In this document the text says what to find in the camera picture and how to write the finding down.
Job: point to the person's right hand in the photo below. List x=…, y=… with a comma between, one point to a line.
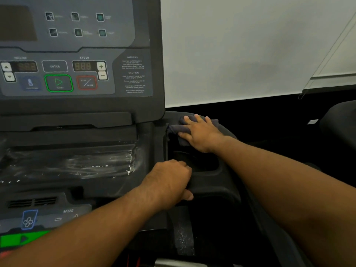
x=204, y=136

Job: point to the person's left hand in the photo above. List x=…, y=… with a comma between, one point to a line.
x=164, y=183

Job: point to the person's right middle finger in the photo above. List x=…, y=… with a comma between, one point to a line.
x=198, y=118

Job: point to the person's right thumb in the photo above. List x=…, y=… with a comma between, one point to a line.
x=184, y=134

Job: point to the person's left thumb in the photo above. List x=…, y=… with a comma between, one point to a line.
x=187, y=195

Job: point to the dark grey cleaning cloth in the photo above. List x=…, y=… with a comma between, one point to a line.
x=173, y=128

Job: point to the black treadmill console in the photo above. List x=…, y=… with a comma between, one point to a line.
x=83, y=108

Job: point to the person's right forearm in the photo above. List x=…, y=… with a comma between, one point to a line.
x=292, y=191

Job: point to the person's left forearm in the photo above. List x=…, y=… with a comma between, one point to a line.
x=83, y=236

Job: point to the clear plastic film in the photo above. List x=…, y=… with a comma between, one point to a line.
x=72, y=164

